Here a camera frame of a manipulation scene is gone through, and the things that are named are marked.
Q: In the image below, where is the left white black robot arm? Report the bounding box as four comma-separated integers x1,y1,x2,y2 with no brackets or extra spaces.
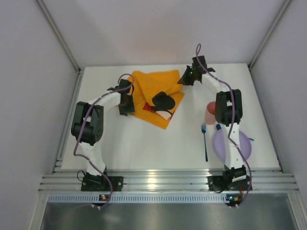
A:
71,79,135,176

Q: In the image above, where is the purple cable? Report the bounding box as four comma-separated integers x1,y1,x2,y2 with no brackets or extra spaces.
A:
195,43,252,208
73,73,135,211

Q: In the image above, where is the aluminium mounting rail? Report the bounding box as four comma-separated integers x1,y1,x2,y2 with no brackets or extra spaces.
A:
38,170,299,193

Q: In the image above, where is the blue plastic fork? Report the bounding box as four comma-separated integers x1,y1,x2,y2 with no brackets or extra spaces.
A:
201,122,208,162

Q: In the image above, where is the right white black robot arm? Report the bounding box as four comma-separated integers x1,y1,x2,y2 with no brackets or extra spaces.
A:
178,56,247,184

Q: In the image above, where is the slotted grey cable duct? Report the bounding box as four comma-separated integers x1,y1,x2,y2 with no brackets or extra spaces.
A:
48,193,239,204

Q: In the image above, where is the pink plastic cup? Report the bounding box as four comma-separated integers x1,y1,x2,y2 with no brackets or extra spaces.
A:
204,102,216,125

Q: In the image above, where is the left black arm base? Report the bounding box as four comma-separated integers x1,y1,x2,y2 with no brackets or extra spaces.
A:
81,174,124,192

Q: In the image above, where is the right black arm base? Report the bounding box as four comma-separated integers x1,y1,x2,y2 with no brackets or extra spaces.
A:
207,176,251,193

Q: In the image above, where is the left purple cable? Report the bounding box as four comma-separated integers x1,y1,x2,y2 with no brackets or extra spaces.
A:
73,73,135,211

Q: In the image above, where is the lilac plastic plate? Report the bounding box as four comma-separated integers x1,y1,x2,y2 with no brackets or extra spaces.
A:
212,129,252,162

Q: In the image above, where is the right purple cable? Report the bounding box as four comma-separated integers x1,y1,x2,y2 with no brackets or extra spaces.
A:
195,43,252,208

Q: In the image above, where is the orange Mickey Mouse cloth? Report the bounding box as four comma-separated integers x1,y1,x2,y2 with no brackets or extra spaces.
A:
128,70,185,129

